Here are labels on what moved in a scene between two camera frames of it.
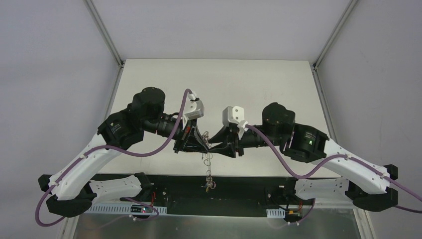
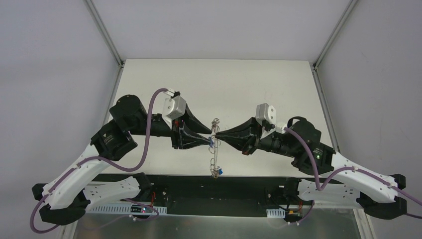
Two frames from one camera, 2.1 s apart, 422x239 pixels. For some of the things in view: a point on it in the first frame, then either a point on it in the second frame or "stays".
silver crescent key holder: (210, 182) → (214, 170)
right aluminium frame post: (350, 7) stays
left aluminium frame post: (111, 46) stays
